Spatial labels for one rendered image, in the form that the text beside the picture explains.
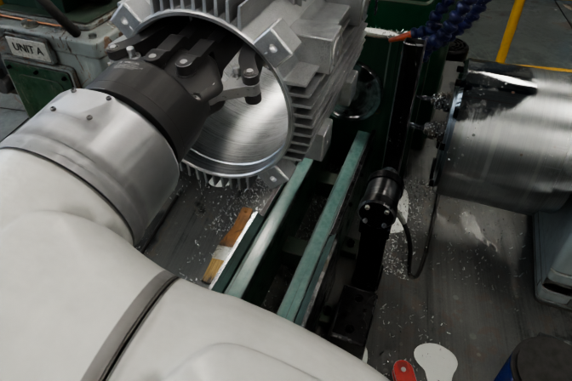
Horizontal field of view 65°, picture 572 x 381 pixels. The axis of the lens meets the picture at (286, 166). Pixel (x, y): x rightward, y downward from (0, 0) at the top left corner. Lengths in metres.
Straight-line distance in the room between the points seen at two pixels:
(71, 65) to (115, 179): 0.77
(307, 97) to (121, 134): 0.15
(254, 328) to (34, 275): 0.09
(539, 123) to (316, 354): 0.62
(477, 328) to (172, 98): 0.72
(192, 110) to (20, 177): 0.11
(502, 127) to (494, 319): 0.35
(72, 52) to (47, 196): 0.76
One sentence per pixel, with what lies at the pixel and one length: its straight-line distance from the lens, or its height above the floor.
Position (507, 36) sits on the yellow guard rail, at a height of 0.29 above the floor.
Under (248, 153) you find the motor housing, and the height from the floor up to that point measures 1.25.
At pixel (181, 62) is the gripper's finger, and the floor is 1.38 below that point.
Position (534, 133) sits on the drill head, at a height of 1.12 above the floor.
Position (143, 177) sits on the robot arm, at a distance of 0.26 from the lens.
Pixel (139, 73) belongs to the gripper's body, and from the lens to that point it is 0.29.
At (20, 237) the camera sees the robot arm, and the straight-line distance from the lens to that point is 0.21.
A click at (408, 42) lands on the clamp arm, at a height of 1.25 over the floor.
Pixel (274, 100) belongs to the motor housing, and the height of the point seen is 1.24.
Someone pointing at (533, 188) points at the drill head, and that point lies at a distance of 0.79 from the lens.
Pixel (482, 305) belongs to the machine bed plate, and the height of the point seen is 0.80.
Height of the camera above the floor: 1.52
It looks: 41 degrees down
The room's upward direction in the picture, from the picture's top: 1 degrees counter-clockwise
